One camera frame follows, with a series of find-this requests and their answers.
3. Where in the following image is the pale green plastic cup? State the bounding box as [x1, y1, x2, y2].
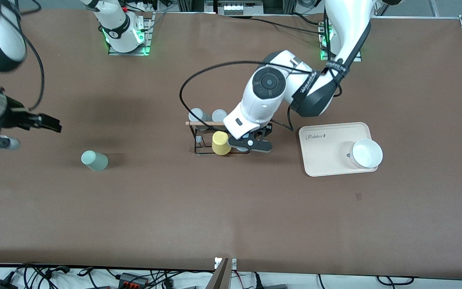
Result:
[81, 151, 109, 172]

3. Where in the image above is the yellow plastic cup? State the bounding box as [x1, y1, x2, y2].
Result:
[212, 131, 232, 156]

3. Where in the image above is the cream tray with Rabbit print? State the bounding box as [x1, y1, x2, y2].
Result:
[298, 122, 379, 177]

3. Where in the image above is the white bowl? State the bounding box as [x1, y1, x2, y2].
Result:
[349, 138, 384, 169]

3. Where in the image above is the white power strip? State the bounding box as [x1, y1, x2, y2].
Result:
[217, 0, 264, 16]

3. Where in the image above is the grey adapter with red connectors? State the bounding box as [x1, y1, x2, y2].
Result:
[118, 273, 150, 289]

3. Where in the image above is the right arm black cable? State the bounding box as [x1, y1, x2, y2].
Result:
[12, 0, 46, 112]

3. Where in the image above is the black wire cup rack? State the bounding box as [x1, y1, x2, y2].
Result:
[185, 120, 252, 156]

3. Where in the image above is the black braided table cable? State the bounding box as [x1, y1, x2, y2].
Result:
[250, 15, 324, 35]

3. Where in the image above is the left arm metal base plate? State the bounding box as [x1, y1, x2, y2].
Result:
[320, 19, 363, 62]

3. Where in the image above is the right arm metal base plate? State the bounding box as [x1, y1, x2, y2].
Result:
[107, 11, 154, 56]

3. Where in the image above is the wooden wedge post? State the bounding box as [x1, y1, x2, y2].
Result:
[207, 258, 232, 289]

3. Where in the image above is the black looped floor cable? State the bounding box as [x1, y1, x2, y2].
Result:
[377, 275, 415, 287]

